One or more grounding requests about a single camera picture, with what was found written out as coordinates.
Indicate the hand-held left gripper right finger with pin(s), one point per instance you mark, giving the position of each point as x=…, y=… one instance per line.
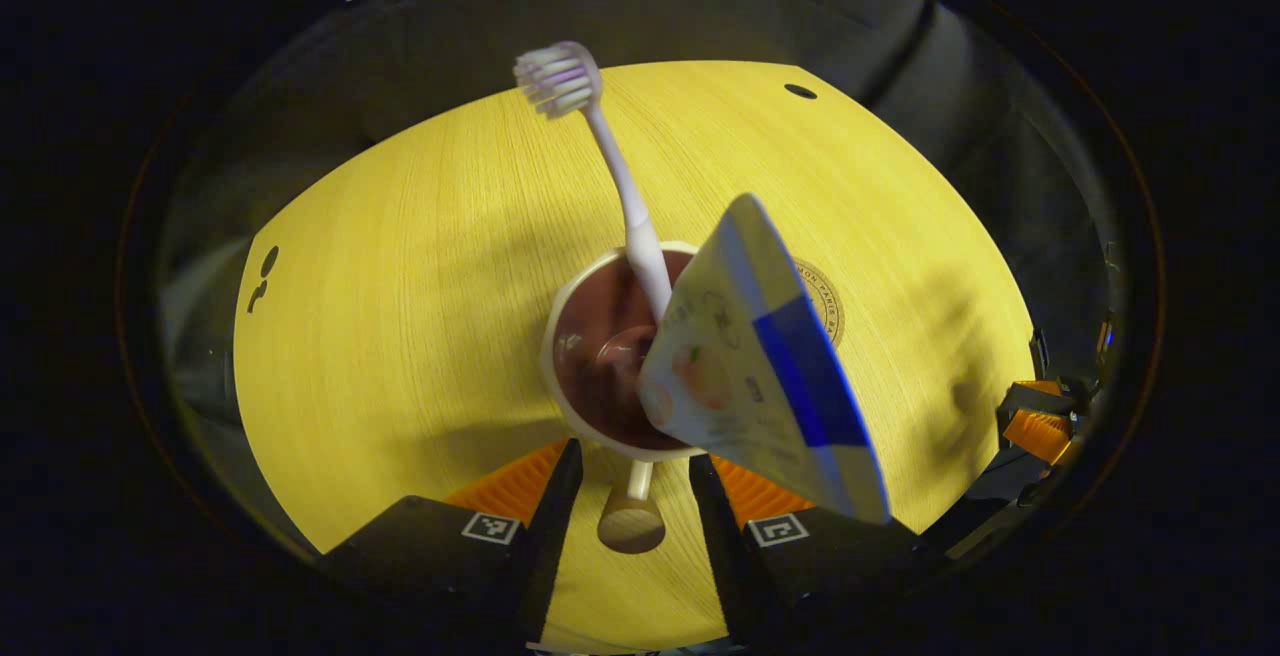
x=730, y=556

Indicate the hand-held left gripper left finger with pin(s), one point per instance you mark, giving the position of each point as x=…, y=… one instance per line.
x=555, y=536

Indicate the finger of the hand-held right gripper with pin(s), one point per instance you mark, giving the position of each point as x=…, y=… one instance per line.
x=1040, y=436
x=1035, y=391

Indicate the cream cup with brown inside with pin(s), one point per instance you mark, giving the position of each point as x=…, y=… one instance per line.
x=600, y=366

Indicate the white toothpaste tube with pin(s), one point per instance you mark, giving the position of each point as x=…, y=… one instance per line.
x=740, y=376

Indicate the white toothbrush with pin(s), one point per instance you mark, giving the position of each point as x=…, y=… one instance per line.
x=625, y=186

